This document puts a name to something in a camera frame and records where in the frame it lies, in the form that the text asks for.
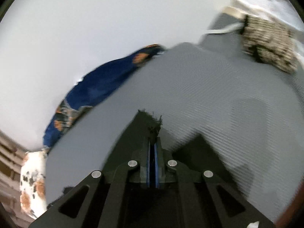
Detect beige curtain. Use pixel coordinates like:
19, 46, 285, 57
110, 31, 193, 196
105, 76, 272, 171
0, 132, 33, 227

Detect navy floral blanket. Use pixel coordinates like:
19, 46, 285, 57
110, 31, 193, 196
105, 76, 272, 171
43, 44, 165, 148

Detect black pants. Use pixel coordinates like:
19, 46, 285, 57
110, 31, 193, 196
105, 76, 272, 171
47, 108, 250, 210

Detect white floral pillow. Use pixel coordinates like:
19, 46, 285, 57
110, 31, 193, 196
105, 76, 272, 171
20, 150, 47, 219

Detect white patterned cloth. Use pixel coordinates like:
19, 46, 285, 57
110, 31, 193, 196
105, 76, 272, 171
231, 0, 303, 32

